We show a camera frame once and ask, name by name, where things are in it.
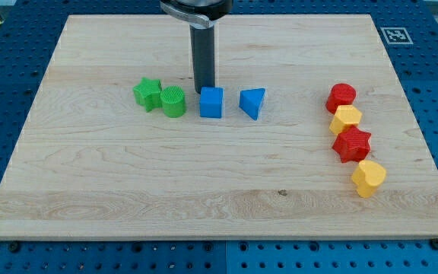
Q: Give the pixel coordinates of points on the yellow heart block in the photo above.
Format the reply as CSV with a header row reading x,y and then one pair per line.
x,y
368,176

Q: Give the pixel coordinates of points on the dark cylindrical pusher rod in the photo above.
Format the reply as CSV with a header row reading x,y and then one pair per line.
x,y
203,57

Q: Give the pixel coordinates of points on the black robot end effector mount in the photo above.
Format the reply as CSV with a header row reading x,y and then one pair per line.
x,y
200,14

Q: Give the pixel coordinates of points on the yellow hexagon block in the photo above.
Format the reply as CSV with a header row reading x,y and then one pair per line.
x,y
345,116

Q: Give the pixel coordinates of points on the green cylinder block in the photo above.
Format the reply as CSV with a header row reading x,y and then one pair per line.
x,y
173,101

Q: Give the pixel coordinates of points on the blue cube block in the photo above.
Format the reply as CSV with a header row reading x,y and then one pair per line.
x,y
211,102

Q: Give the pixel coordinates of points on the light wooden board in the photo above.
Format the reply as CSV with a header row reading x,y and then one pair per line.
x,y
91,164

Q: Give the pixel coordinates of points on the red star block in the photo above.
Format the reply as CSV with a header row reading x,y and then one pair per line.
x,y
352,145

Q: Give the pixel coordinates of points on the blue triangle block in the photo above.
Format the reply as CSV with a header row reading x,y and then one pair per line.
x,y
251,101

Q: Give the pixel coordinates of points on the white fiducial marker tag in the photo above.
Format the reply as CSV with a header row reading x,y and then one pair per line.
x,y
396,35

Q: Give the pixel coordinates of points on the red cylinder block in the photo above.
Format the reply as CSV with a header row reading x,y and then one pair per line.
x,y
340,94

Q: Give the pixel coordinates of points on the green star block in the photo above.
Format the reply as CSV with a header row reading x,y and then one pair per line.
x,y
147,93

